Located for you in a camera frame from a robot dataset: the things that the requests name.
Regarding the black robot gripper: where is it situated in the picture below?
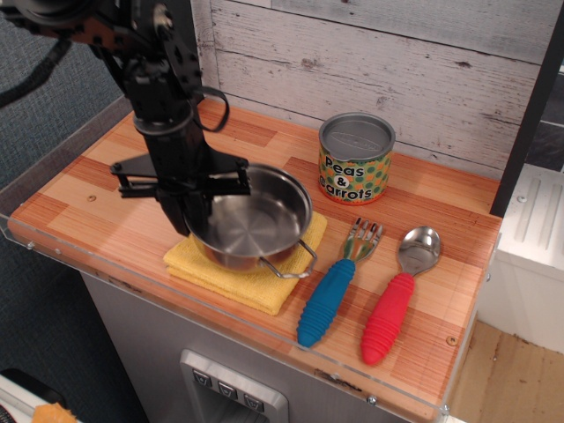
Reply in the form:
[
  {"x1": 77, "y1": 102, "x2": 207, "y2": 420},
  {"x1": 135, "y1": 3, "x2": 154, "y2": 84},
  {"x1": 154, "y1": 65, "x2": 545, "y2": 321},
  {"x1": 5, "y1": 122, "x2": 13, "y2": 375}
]
[{"x1": 110, "y1": 112, "x2": 250, "y2": 236}]

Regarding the stainless steel pot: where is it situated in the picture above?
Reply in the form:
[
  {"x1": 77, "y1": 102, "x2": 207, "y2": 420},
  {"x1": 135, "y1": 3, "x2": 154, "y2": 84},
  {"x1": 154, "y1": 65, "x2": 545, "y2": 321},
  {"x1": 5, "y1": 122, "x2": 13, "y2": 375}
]
[{"x1": 187, "y1": 163, "x2": 317, "y2": 278}]

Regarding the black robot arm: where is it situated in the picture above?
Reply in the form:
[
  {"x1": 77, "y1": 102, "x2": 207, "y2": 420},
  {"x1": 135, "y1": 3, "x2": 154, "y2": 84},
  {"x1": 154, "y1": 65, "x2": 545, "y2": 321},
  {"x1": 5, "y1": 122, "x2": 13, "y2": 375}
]
[{"x1": 1, "y1": 1, "x2": 250, "y2": 235}]

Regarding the yellow folded cloth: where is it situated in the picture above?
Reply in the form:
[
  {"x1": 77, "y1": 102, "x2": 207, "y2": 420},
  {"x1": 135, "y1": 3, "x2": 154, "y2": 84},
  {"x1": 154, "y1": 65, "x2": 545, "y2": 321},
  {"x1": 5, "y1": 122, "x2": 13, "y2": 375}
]
[{"x1": 163, "y1": 211, "x2": 328, "y2": 315}]

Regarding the clear acrylic table guard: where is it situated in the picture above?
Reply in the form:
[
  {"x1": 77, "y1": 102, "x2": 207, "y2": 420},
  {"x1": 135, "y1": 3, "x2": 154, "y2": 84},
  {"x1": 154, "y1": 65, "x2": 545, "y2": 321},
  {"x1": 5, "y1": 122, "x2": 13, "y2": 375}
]
[{"x1": 2, "y1": 100, "x2": 501, "y2": 422}]

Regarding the grey toy fridge cabinet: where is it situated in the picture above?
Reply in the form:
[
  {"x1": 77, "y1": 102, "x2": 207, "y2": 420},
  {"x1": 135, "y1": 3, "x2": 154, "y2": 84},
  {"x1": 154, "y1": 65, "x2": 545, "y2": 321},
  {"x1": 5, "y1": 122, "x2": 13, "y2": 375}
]
[{"x1": 79, "y1": 271, "x2": 397, "y2": 423}]

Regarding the peas and carrots can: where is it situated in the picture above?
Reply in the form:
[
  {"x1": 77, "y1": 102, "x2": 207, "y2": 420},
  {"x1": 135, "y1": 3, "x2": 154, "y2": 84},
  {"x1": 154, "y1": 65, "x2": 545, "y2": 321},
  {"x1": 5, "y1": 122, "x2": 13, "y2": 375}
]
[{"x1": 318, "y1": 112, "x2": 396, "y2": 206}]

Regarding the silver dispenser button panel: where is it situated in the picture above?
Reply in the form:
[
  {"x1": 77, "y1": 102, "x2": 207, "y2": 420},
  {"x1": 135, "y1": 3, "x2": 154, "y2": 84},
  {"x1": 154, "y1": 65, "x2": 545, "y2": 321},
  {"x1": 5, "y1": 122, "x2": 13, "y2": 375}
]
[{"x1": 180, "y1": 349, "x2": 290, "y2": 423}]

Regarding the orange yellow object corner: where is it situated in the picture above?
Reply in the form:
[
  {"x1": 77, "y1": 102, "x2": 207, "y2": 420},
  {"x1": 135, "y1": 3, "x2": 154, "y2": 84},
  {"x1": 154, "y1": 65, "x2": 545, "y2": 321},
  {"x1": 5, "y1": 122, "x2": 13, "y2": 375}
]
[{"x1": 32, "y1": 403, "x2": 78, "y2": 423}]

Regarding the white toy sink unit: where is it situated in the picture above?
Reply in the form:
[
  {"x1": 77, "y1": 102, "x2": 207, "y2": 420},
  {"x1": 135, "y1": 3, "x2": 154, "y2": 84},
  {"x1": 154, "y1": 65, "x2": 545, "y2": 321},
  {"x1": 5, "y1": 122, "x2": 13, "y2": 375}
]
[{"x1": 477, "y1": 164, "x2": 563, "y2": 353}]

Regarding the blue handled fork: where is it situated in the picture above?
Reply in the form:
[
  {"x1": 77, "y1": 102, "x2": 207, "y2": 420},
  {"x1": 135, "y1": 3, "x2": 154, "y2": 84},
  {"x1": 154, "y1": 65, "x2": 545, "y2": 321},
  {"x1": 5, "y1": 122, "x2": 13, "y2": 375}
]
[{"x1": 297, "y1": 218, "x2": 383, "y2": 348}]

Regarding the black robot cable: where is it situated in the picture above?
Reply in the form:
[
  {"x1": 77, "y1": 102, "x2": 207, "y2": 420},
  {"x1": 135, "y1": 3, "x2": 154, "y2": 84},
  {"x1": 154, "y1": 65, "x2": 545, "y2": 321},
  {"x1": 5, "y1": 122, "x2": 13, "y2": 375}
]
[{"x1": 0, "y1": 37, "x2": 74, "y2": 109}]

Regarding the red handled spoon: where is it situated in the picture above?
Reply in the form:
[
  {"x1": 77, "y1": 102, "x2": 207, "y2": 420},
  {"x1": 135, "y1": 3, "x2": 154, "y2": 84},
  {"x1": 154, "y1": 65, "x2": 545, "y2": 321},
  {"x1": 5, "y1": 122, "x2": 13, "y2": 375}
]
[{"x1": 360, "y1": 226, "x2": 442, "y2": 365}]

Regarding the black vertical post right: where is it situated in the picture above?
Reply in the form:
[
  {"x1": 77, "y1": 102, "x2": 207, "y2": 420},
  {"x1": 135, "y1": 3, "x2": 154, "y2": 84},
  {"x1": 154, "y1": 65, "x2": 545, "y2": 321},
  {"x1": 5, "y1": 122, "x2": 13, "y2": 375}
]
[{"x1": 490, "y1": 2, "x2": 563, "y2": 218}]

